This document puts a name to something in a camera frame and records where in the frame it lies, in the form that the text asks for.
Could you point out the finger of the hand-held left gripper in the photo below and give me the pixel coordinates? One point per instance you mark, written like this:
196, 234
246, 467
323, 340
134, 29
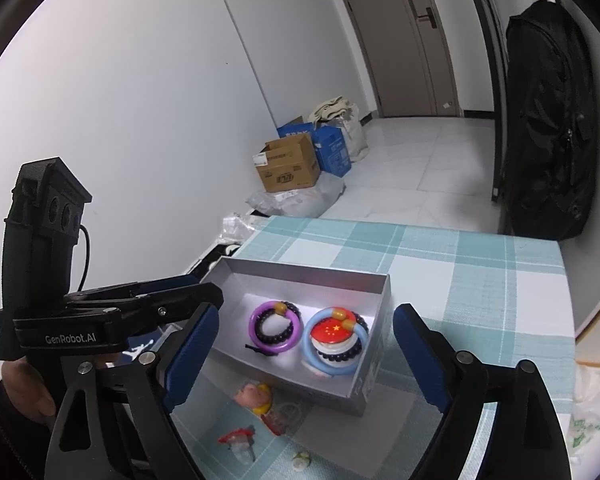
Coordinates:
130, 290
180, 300

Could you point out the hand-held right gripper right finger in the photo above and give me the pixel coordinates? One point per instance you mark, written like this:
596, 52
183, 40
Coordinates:
420, 360

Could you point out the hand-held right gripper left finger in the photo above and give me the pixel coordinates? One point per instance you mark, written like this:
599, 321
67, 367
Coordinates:
187, 360

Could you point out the round pin badge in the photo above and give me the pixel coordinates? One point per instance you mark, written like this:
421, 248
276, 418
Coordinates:
332, 331

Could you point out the silver cardboard box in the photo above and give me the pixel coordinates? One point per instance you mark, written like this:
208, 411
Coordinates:
305, 280

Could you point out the person's left forearm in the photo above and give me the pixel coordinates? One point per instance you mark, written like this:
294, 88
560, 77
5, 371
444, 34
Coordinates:
10, 442

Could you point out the person's left hand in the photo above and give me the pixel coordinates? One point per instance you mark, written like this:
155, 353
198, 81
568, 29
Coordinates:
30, 387

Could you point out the dark blue bag white logo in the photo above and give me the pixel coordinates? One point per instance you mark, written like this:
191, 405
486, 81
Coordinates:
140, 346

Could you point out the small red white toy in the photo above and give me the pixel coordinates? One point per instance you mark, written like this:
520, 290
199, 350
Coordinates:
235, 438

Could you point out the crumpled clear plastic wrap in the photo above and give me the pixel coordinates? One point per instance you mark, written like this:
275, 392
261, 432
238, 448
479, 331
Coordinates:
240, 225

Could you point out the teal checked tablecloth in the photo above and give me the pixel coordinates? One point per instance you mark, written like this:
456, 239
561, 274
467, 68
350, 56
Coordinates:
455, 270

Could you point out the small white charm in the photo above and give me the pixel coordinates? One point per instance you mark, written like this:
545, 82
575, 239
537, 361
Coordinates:
301, 461

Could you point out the translucent plastic bag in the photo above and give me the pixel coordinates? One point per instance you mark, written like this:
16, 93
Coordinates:
300, 202

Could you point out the brown cardboard box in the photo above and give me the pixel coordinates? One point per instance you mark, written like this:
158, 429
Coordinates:
287, 165

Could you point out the plastic bag green print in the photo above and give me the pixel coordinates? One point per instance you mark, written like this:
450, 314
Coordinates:
597, 420

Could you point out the open blue carton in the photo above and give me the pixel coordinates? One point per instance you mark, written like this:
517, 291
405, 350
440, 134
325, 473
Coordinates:
295, 129

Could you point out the large blue carton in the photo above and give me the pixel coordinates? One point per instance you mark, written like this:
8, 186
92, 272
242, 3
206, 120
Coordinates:
332, 150

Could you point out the white sack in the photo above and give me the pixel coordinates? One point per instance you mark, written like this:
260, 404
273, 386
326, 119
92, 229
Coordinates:
355, 132

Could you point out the beige cloth bag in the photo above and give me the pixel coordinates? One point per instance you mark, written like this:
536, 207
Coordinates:
330, 109

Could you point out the black coat rack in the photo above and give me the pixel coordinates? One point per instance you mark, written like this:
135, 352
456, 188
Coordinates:
495, 110

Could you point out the black backpack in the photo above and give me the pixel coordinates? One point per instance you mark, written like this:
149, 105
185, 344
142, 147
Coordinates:
550, 125

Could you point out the brown door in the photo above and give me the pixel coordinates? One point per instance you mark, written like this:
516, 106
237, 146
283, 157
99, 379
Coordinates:
395, 50

